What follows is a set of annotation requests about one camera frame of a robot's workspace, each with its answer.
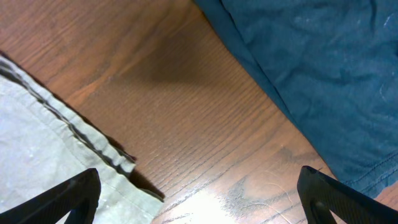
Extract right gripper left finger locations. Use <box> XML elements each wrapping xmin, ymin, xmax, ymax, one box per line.
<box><xmin>1</xmin><ymin>168</ymin><xmax>101</xmax><ymax>224</ymax></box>

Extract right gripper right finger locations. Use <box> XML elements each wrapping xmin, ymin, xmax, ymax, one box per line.
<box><xmin>297</xmin><ymin>166</ymin><xmax>397</xmax><ymax>223</ymax></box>

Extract light khaki shorts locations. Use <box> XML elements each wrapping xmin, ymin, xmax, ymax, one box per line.
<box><xmin>1</xmin><ymin>57</ymin><xmax>163</xmax><ymax>223</ymax></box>

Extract navy blue shorts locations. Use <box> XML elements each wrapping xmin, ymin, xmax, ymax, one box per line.
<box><xmin>197</xmin><ymin>0</ymin><xmax>397</xmax><ymax>198</ymax></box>

